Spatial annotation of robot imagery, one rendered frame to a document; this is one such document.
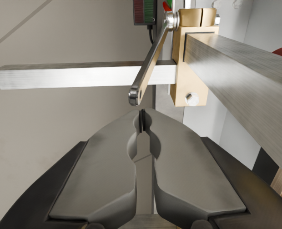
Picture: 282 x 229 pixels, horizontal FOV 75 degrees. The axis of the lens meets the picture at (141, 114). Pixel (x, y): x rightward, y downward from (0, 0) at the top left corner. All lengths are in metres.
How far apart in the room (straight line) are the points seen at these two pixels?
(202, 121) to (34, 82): 0.49
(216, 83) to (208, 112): 0.46
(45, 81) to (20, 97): 1.15
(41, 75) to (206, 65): 0.23
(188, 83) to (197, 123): 0.36
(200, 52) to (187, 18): 0.08
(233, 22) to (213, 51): 0.39
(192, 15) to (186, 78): 0.08
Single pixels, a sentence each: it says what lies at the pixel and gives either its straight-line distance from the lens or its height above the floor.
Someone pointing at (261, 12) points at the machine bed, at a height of 0.66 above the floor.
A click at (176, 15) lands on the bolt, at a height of 0.85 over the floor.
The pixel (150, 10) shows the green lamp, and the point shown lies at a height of 0.70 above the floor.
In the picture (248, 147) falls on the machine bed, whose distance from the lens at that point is 0.56.
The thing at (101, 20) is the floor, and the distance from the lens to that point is 1.14.
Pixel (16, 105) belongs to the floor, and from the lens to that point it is 1.51.
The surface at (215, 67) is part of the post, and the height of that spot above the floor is 0.98.
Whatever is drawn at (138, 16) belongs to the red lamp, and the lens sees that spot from 0.42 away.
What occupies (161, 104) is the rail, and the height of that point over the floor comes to 0.70.
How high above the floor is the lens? 1.13
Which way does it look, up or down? 60 degrees down
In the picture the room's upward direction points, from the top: 177 degrees clockwise
